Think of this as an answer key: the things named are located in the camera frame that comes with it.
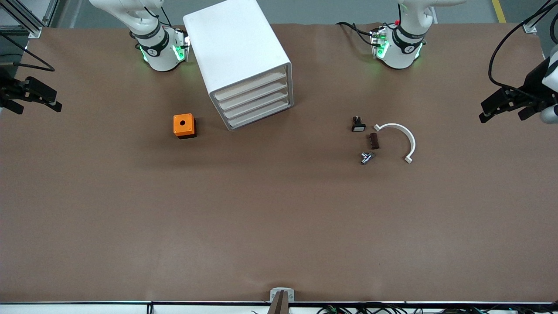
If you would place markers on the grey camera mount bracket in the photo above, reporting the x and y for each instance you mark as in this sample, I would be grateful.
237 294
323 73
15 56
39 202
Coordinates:
281 301

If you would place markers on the small silver blue connector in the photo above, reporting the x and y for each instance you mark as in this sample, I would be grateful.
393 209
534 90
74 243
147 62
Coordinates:
367 158

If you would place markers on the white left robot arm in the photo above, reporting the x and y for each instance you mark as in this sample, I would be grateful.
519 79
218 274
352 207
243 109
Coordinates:
401 56

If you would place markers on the white curved plastic arc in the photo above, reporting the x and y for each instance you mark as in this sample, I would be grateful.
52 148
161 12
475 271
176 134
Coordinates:
409 139

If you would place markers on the aluminium frame profile with bracket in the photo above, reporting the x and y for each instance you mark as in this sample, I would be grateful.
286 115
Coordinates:
35 32
529 27

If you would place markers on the white highest cabinet drawer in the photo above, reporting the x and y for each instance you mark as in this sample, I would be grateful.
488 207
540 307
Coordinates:
250 86

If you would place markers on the black white-faced switch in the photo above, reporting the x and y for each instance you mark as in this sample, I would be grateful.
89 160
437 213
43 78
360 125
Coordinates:
358 125

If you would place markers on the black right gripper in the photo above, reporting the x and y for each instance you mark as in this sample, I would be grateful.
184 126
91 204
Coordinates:
9 91

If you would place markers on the white lowest cabinet drawer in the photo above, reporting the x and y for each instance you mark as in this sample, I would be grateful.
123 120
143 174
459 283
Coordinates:
260 115

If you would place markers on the orange box with hole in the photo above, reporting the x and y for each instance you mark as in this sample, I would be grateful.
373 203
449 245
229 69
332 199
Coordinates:
183 124

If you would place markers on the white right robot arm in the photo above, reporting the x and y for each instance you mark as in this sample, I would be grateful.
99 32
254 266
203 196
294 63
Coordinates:
159 56

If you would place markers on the brown terminal block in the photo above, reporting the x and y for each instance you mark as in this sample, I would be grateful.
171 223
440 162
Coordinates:
373 141

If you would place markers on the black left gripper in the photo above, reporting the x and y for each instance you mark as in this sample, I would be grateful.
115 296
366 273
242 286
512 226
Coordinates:
532 83

